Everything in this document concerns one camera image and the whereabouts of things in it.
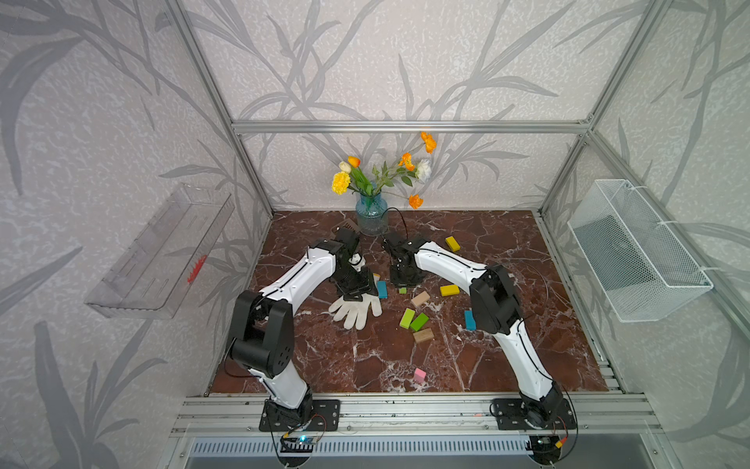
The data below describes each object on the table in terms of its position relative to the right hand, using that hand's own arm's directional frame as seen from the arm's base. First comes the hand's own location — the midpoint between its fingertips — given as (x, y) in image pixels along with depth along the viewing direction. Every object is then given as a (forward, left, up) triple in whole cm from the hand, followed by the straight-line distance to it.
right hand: (397, 284), depth 97 cm
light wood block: (-4, -8, -2) cm, 9 cm away
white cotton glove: (-8, +13, -2) cm, 16 cm away
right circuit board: (-45, -35, 0) cm, 57 cm away
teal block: (0, +5, -1) cm, 5 cm away
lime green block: (-12, -3, -2) cm, 12 cm away
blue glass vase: (+24, +9, +10) cm, 28 cm away
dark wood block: (-17, -8, -1) cm, 19 cm away
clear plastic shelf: (-14, +57, +29) cm, 65 cm away
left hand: (-8, +7, +9) cm, 14 cm away
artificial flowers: (+30, +15, +22) cm, 40 cm away
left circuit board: (-43, +24, -3) cm, 50 cm away
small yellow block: (+18, -21, -1) cm, 28 cm away
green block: (-2, -2, 0) cm, 3 cm away
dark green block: (-13, -7, -1) cm, 15 cm away
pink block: (-30, -5, +3) cm, 30 cm away
